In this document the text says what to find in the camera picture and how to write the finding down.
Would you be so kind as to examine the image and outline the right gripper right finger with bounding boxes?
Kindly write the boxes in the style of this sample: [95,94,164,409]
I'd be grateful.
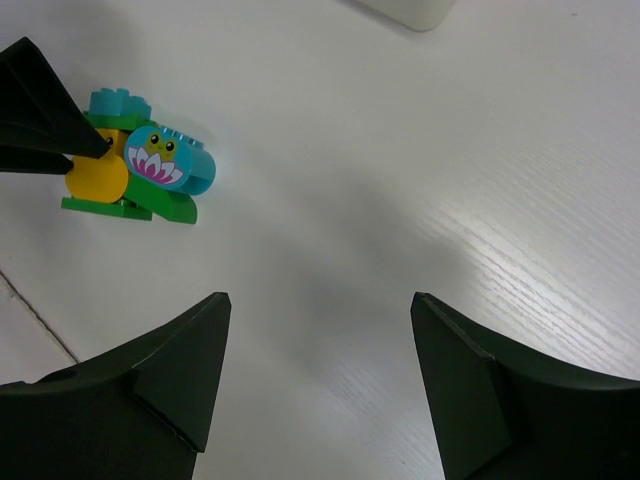
[411,293,639,479]

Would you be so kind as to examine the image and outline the green lego plate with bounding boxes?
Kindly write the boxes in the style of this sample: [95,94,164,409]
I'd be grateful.
[84,112,158,132]
[61,197,152,221]

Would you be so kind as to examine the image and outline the white three-compartment tray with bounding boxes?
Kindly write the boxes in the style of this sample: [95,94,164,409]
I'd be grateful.
[358,0,456,32]

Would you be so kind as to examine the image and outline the green curved lego brick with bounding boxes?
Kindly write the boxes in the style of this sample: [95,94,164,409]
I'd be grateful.
[124,175,198,225]

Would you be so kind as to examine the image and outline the green lego plate under teal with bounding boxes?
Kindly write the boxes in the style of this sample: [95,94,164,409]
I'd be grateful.
[84,112,158,132]

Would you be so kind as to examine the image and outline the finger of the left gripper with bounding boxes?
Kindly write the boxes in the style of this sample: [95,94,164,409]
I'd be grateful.
[0,146,73,175]
[1,37,108,158]

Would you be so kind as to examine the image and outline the yellow round face lego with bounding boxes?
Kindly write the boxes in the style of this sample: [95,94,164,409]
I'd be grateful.
[65,129,130,204]

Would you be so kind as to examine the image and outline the small teal lego brick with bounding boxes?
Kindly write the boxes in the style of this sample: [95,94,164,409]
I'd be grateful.
[88,88,152,119]

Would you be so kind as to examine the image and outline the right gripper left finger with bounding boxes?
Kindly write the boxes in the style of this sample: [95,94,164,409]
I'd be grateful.
[1,293,231,479]

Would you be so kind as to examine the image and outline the teal frog lily lego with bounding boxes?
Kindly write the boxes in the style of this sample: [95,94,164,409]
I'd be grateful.
[124,125,216,196]

